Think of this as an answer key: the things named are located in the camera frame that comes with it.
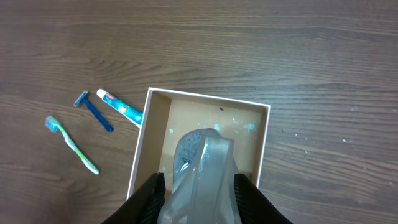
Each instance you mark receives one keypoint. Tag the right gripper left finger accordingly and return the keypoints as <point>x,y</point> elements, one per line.
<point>144,205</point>

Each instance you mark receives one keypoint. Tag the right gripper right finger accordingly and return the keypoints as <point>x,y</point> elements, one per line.
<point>253,206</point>

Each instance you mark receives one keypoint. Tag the clear bottle with dark liquid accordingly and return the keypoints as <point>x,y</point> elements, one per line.
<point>203,181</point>

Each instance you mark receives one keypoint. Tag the white teal toothpaste tube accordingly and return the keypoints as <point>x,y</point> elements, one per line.
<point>129,112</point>

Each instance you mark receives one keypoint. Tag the open cardboard box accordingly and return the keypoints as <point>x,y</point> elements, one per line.
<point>168,115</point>

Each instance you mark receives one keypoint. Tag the blue disposable razor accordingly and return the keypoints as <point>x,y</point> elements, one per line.
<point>83,100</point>

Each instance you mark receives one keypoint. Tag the green white toothbrush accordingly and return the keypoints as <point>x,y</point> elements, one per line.
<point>54,125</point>

